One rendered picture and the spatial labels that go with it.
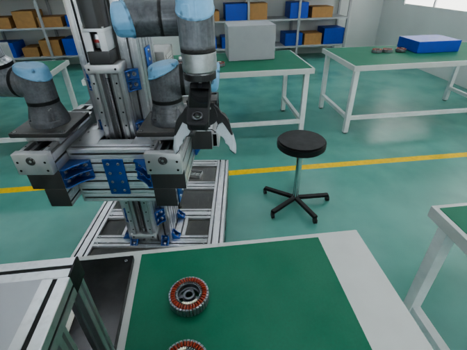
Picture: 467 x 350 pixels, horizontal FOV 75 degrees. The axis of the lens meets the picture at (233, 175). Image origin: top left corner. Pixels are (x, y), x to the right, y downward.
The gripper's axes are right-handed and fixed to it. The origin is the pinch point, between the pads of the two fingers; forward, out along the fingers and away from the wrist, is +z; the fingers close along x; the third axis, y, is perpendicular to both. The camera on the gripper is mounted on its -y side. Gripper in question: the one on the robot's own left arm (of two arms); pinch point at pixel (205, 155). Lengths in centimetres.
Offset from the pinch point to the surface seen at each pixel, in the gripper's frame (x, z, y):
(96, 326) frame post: 21.5, 23.2, -30.8
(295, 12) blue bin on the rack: -113, 26, 609
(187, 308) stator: 5.5, 36.7, -17.9
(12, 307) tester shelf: 25.7, 3.8, -39.5
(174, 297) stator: 9.8, 36.5, -14.7
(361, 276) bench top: -45, 40, -4
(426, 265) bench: -88, 69, 24
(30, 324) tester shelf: 21.2, 3.8, -42.1
